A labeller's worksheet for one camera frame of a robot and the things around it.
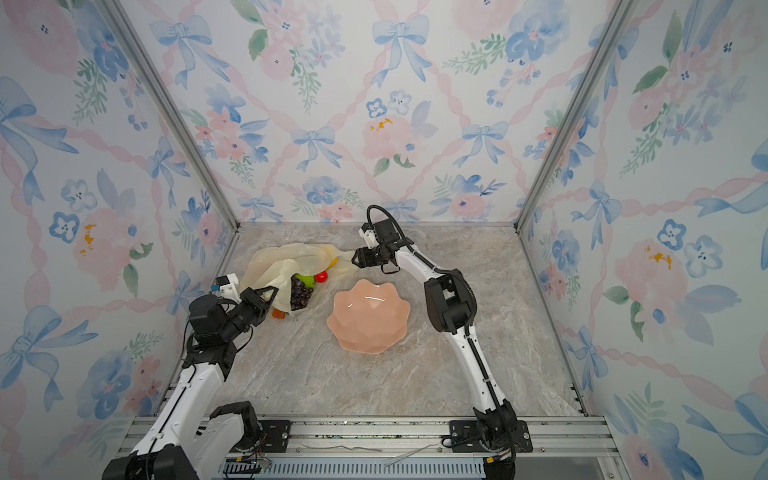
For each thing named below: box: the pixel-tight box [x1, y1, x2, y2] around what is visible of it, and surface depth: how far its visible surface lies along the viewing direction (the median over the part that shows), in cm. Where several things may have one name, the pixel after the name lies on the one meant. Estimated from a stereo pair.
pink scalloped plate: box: [326, 279, 411, 355], surface depth 95 cm
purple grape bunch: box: [290, 273, 313, 311], surface depth 96 cm
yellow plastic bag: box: [239, 243, 361, 316], surface depth 100 cm
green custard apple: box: [296, 274, 315, 288], surface depth 99 cm
